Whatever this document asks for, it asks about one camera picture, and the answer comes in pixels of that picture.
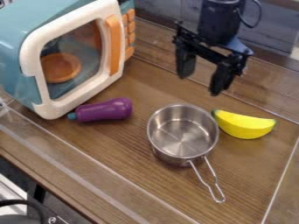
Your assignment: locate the silver pot with wire handle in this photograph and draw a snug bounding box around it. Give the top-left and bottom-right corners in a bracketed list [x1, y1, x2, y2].
[145, 103, 225, 203]

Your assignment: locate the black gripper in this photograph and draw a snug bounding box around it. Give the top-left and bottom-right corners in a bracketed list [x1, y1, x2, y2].
[172, 21, 253, 96]

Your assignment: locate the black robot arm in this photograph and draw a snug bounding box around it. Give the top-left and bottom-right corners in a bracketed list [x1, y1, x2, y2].
[172, 0, 253, 96]

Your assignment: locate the yellow toy banana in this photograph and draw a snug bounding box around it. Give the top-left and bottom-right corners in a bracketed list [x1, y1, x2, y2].
[210, 109, 276, 139]

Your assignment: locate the purple toy eggplant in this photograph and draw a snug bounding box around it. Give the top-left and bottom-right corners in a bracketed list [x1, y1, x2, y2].
[66, 98, 133, 123]

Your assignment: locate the blue toy microwave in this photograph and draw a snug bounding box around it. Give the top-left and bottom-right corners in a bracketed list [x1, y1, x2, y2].
[0, 0, 136, 120]

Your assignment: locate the black cable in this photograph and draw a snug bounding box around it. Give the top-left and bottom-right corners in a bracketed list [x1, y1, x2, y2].
[0, 199, 47, 224]

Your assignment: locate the clear acrylic barrier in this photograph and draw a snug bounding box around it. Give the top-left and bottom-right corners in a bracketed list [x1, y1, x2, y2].
[0, 99, 198, 224]

